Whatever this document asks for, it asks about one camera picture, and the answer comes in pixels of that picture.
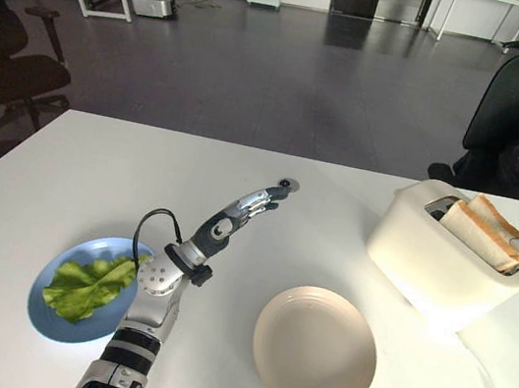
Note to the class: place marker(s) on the cream toaster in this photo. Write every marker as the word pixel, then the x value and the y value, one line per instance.
pixel 431 267

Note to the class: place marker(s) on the brown office chair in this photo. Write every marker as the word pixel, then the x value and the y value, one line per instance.
pixel 15 76

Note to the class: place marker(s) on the green lettuce leaf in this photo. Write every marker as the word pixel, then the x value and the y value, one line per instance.
pixel 84 286

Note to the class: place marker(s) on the bread slice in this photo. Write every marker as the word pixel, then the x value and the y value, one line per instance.
pixel 472 232
pixel 488 208

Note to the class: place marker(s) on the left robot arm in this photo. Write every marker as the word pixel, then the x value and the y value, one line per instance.
pixel 148 307

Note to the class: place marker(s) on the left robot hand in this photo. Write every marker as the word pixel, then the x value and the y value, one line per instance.
pixel 219 232

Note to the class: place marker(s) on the cream plate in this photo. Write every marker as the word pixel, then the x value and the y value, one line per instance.
pixel 313 350

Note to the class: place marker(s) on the blue plate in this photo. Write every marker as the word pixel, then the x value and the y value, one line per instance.
pixel 82 331

